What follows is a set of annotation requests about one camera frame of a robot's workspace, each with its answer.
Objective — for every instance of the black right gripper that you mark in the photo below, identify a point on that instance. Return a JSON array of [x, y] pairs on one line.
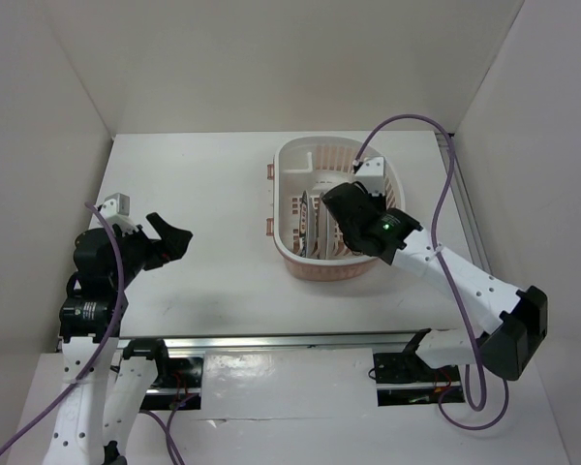
[[378, 199]]

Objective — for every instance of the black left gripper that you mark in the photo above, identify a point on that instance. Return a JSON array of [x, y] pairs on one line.
[[173, 241]]

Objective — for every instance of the orange sunburst plate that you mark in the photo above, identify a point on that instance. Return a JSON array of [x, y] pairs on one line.
[[331, 244]]

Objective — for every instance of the green rimmed white plate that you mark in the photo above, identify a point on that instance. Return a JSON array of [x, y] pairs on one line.
[[304, 225]]

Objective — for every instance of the red character white plate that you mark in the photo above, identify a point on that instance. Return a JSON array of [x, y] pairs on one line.
[[319, 228]]

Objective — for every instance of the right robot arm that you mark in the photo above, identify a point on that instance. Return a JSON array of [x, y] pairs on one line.
[[504, 325]]

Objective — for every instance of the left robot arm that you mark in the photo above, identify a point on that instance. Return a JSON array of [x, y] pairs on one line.
[[98, 407]]

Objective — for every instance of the white and pink dish rack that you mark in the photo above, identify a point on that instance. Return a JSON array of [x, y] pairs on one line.
[[317, 164]]

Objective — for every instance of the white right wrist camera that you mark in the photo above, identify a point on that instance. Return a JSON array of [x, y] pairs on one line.
[[370, 174]]

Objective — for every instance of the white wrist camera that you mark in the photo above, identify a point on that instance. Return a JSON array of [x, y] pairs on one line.
[[370, 174], [116, 211]]

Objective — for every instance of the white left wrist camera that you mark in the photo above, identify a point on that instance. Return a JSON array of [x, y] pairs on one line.
[[116, 211]]

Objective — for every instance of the aluminium front rail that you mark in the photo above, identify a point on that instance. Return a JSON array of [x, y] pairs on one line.
[[199, 346]]

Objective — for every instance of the aluminium rail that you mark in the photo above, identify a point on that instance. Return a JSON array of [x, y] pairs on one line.
[[199, 346], [457, 225]]

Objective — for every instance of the aluminium right side rail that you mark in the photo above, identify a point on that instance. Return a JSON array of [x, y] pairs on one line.
[[457, 225]]

